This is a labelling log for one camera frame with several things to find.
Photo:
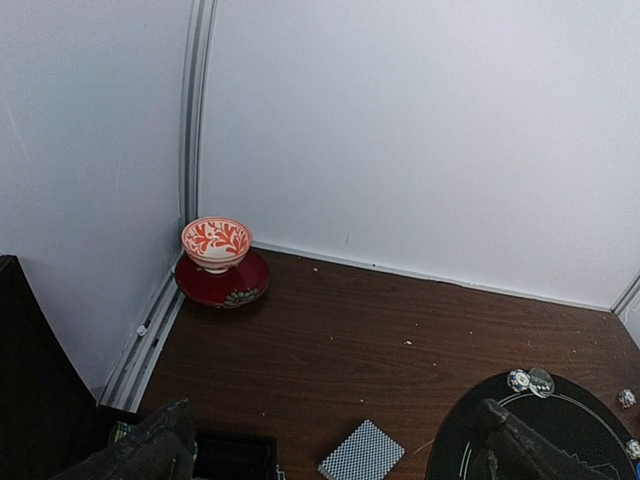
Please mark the clear acrylic dealer button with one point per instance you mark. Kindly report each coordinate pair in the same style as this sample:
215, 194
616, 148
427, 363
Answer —
541, 383

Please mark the red patterned bowl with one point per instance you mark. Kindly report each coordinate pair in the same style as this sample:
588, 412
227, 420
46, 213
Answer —
216, 244

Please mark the blue white chip top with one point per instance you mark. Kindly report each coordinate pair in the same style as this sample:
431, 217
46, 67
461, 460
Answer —
518, 380

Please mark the right aluminium frame post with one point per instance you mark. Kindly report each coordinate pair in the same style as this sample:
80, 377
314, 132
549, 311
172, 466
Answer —
627, 295

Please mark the black white chip stack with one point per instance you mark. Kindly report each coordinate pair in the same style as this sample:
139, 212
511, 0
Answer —
626, 398

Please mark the black poker chip case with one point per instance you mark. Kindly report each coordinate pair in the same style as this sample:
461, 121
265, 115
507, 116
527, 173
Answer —
219, 455

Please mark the round black poker mat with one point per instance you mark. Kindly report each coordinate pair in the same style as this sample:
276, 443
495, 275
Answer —
572, 419

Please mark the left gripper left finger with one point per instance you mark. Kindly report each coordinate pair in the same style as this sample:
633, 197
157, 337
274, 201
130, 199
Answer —
162, 446

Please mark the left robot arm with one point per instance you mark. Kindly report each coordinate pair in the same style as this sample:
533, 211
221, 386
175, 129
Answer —
51, 428

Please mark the left aluminium frame post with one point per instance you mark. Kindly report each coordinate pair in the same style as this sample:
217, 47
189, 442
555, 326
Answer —
163, 202

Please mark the blue playing card deck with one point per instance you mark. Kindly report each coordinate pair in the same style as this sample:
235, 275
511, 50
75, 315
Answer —
368, 453

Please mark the aluminium frame post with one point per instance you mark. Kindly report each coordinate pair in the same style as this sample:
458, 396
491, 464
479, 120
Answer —
627, 295
163, 202

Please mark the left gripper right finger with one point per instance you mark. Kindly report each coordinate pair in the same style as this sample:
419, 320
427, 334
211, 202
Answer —
507, 448

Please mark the blue white chip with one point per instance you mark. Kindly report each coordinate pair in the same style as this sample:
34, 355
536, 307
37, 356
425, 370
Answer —
518, 380
632, 448

